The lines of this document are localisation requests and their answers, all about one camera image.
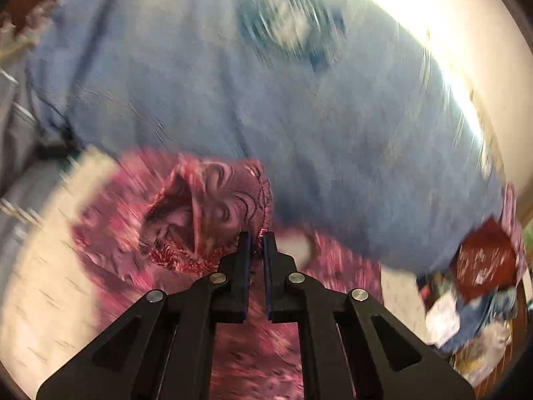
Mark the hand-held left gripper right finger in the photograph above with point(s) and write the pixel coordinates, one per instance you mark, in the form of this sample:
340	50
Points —
268	266

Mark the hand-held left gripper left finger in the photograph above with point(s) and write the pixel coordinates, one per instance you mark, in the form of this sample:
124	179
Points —
245	266

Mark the pink patterned garment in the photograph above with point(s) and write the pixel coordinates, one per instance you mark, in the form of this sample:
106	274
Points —
200	208

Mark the blue plaid blanket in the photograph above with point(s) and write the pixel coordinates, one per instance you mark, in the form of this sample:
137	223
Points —
216	91

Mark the white crumpled cloth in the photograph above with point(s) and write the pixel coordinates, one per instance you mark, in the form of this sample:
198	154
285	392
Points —
442	321

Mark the white leaf-print bedsheet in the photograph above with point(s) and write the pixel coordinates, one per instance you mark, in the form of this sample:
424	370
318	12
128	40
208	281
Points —
46	291

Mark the red cloth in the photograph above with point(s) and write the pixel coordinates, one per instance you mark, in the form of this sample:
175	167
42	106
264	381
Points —
485	258

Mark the blue crumpled cloth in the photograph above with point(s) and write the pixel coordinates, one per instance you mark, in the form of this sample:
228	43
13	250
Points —
481	312

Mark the grey striped cloth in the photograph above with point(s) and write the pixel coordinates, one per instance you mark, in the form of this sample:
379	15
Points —
14	112

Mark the white frilly cloth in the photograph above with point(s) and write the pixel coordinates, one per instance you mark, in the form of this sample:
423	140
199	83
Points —
29	29

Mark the wooden bed frame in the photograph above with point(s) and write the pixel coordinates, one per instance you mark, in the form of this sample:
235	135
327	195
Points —
27	2

